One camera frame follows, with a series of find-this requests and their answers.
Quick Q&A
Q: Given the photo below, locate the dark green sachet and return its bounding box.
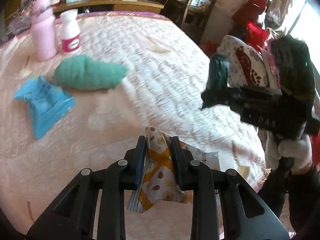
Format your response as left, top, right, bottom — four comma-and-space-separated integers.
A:
206, 54, 229, 89

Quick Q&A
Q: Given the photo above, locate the orange white snack wrapper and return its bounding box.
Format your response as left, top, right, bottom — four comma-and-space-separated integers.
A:
126, 125, 221, 214

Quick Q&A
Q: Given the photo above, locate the red bag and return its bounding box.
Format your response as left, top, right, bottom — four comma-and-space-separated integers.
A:
245, 22, 270, 48

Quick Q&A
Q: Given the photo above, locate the wooden chair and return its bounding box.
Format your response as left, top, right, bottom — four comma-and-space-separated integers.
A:
170, 0, 217, 43

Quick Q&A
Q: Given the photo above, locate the blue snack bag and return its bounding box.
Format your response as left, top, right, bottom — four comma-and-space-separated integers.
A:
14, 76, 76, 139

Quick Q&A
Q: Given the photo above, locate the wooden tv cabinet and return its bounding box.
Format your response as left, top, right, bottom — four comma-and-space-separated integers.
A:
4, 0, 165, 21

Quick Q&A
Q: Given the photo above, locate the green fuzzy cloth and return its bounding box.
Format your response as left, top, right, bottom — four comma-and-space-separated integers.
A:
54, 55, 128, 90

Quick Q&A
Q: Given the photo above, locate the white pill bottle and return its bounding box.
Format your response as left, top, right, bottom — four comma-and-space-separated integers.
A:
60, 9, 80, 53

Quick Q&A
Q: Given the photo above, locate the pink thermos bottle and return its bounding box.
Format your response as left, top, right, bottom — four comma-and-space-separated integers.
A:
30, 0, 58, 61

